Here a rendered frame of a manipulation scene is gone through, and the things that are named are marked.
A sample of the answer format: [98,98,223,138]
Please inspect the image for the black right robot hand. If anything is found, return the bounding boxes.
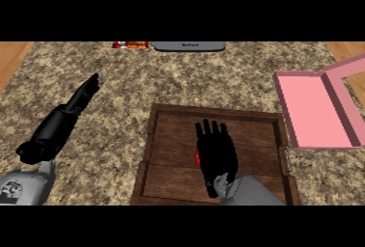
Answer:
[194,118,240,199]

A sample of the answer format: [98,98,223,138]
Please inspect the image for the red and orange packet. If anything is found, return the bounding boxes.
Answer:
[111,41,151,49]

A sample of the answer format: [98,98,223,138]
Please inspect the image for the metal tray handle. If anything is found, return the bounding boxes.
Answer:
[282,146,294,177]

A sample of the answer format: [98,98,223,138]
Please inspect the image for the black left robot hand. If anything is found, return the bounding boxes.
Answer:
[64,72,102,116]

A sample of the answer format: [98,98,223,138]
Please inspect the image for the grey flat appliance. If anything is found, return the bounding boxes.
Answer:
[151,41,226,53]

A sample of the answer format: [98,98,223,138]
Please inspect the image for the pink open box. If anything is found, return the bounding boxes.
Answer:
[272,52,365,151]

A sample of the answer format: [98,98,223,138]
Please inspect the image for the brown wooden tray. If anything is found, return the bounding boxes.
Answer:
[130,102,303,206]

